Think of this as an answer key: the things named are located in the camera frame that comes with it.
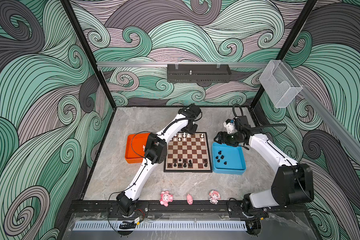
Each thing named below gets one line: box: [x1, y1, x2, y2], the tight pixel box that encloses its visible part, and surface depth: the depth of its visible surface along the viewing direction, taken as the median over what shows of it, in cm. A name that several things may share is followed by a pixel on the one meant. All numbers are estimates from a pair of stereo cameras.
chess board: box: [163, 132, 213, 173], surface depth 93 cm
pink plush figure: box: [159, 190, 174, 207], surface depth 76 cm
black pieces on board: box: [168, 158, 208, 168], surface depth 89 cm
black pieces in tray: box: [215, 150, 227, 165], surface depth 92 cm
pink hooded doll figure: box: [209, 190, 221, 205], surface depth 76 cm
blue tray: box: [212, 142, 247, 175], surface depth 92 cm
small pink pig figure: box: [186, 193, 194, 205], surface depth 77 cm
